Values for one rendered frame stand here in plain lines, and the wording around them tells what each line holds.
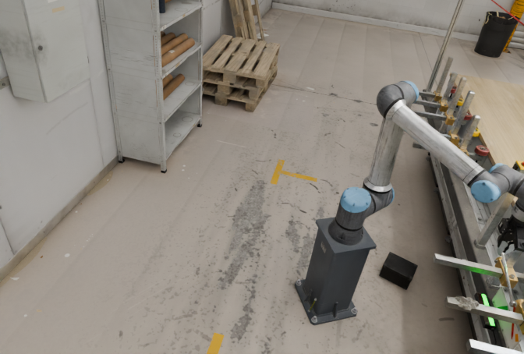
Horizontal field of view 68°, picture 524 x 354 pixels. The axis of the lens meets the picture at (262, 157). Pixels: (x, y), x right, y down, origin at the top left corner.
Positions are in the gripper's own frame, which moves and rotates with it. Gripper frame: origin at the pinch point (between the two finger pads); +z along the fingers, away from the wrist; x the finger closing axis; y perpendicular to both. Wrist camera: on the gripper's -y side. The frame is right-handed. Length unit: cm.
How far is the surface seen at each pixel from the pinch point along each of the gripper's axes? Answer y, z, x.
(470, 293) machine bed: 49, 79, -28
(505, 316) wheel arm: -24.4, 9.6, 1.1
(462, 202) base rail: 68, 25, -7
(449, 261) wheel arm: 0.7, 11.3, 17.3
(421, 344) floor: 15, 95, 1
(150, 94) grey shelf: 119, 22, 218
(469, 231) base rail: 42.2, 25.2, -5.2
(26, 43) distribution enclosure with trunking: 28, -43, 236
